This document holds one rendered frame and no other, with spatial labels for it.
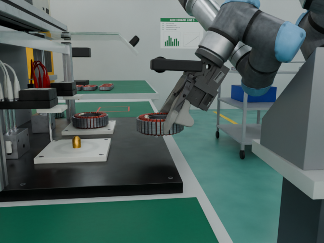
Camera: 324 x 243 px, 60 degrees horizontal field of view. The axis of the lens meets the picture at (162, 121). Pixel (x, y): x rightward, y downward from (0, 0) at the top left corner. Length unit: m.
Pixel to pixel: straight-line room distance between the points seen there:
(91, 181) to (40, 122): 0.43
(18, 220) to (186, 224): 0.25
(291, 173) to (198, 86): 0.29
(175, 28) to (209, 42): 5.45
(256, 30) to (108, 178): 0.42
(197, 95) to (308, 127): 0.25
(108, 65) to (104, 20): 0.87
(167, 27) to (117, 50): 1.12
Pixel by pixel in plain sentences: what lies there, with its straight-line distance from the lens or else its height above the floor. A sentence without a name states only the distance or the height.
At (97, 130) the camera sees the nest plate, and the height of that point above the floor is 0.78.
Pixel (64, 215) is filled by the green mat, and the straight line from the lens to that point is 0.47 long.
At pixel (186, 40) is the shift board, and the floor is 1.46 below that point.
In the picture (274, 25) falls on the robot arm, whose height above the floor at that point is 1.05.
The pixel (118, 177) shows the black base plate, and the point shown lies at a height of 0.77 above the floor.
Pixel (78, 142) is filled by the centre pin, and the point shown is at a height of 0.79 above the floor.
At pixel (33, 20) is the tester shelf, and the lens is 0.78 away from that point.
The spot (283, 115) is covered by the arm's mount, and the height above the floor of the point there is 0.85.
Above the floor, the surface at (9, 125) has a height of 0.84.
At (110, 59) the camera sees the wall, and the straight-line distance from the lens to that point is 6.00.
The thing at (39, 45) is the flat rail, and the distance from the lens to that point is 0.79.
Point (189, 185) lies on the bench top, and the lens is 0.55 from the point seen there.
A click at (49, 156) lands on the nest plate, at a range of 0.65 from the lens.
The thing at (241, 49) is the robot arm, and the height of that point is 1.01.
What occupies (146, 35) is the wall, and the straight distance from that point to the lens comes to 6.02.
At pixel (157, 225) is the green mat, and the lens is 0.43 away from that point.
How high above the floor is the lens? 0.98
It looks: 12 degrees down
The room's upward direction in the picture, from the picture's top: straight up
